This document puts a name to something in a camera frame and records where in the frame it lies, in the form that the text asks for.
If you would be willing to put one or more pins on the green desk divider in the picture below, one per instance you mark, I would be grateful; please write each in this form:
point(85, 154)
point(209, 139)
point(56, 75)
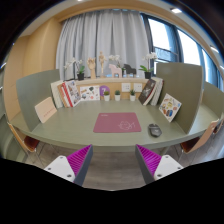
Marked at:
point(33, 89)
point(183, 82)

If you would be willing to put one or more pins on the colourful illustrated book right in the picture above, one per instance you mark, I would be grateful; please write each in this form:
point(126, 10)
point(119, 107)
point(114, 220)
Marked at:
point(169, 107)

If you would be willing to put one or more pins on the dark brown cover book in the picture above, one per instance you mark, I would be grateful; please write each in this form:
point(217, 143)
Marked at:
point(147, 92)

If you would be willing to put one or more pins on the right wooden chair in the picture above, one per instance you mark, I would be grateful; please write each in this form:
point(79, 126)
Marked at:
point(193, 144)

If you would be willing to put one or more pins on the dark grey computer mouse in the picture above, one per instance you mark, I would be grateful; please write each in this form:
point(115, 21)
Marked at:
point(154, 130)

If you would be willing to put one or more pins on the wooden mannequin figure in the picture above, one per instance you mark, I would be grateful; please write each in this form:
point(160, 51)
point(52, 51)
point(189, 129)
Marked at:
point(102, 59)

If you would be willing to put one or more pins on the wooden hand model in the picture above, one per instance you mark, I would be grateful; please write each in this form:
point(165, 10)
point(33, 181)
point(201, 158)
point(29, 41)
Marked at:
point(92, 65)

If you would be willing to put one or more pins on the right green desk divider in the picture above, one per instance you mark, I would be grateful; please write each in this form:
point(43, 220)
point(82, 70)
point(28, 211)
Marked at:
point(183, 82)

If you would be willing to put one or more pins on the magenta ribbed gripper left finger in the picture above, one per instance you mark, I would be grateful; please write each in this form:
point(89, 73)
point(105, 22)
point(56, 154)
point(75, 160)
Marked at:
point(73, 167)

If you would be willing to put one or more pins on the purple round card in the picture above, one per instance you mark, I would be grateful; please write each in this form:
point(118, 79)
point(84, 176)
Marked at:
point(104, 88)

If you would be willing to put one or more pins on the pink horse figure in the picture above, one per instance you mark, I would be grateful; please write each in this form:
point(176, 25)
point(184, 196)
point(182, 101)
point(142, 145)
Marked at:
point(115, 71)

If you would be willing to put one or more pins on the small potted plant middle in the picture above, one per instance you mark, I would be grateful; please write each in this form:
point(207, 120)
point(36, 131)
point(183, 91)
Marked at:
point(117, 95)

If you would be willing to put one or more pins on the left wooden chair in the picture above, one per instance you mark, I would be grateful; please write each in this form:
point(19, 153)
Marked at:
point(28, 144)

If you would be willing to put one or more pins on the sticker pattern white card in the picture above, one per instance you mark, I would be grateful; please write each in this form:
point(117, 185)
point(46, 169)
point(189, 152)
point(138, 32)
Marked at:
point(90, 93)

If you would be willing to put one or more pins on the small potted plant right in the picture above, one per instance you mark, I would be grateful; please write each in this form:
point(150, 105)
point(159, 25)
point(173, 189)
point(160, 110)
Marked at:
point(132, 95)

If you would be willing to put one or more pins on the magenta mouse pad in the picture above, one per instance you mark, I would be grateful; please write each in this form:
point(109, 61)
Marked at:
point(117, 123)

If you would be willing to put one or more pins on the white books stack right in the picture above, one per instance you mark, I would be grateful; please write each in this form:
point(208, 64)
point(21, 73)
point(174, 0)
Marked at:
point(159, 86)

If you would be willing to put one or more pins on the left green desk divider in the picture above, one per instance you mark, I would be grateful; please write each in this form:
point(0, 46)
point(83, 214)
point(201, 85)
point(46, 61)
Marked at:
point(33, 89)

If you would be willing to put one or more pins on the white orchid pot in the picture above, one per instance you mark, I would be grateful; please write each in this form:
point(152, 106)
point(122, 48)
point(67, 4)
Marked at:
point(147, 69)
point(79, 69)

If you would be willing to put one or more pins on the small potted plant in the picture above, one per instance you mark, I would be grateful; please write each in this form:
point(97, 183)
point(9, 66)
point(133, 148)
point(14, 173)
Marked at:
point(132, 95)
point(117, 95)
point(106, 95)

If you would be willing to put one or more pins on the white orchid left pot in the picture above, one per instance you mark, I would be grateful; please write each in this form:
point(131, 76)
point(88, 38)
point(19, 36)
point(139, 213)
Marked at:
point(79, 69)

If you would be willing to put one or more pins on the wooden chair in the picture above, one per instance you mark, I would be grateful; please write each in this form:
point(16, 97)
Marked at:
point(193, 144)
point(28, 144)

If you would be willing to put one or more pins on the black horse figure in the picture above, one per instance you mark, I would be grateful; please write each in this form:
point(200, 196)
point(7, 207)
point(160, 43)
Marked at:
point(129, 69)

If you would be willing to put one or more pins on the grey curtain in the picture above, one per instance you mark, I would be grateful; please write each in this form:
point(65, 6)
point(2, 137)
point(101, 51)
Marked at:
point(111, 32)

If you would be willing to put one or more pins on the small potted plant left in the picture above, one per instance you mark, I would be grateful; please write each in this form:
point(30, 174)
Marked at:
point(106, 95)

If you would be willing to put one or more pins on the white orchid middle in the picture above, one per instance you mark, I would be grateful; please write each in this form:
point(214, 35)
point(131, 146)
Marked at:
point(117, 60)

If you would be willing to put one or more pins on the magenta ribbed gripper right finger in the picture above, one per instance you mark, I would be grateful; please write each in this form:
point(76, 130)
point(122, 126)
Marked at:
point(153, 166)

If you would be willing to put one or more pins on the red white floral book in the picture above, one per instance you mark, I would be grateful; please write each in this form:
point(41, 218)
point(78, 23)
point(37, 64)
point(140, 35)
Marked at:
point(72, 93)

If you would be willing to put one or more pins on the white orchid right pot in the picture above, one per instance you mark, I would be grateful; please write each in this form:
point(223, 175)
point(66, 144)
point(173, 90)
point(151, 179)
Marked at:
point(147, 69)

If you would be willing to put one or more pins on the white book left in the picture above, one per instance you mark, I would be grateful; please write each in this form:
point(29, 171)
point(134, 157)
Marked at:
point(56, 94)

